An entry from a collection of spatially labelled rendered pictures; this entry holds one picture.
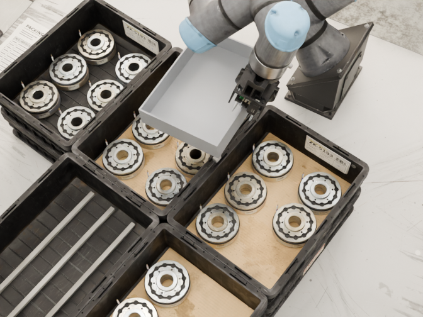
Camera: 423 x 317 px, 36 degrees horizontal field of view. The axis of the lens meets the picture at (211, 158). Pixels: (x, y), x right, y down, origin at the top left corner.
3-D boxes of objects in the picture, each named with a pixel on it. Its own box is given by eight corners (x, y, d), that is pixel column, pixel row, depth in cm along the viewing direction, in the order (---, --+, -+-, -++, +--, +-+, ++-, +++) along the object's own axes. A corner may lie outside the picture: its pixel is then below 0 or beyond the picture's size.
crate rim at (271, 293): (267, 107, 165) (267, 101, 163) (371, 171, 155) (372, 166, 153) (163, 223, 150) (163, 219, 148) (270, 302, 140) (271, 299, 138)
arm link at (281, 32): (303, -8, 115) (320, 33, 112) (285, 27, 124) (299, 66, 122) (261, -3, 112) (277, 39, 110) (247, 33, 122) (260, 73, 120)
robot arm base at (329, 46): (317, 43, 190) (298, 17, 185) (359, 33, 178) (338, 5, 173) (294, 80, 183) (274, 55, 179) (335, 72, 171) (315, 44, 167)
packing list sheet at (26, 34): (22, 16, 209) (22, 14, 209) (82, 43, 203) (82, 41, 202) (-46, 90, 195) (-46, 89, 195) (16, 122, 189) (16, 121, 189)
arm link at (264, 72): (264, 27, 124) (302, 48, 123) (257, 41, 128) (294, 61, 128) (247, 56, 120) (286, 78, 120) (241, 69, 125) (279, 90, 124)
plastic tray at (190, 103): (203, 39, 159) (201, 25, 155) (277, 70, 153) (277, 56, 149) (141, 122, 148) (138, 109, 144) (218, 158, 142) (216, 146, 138)
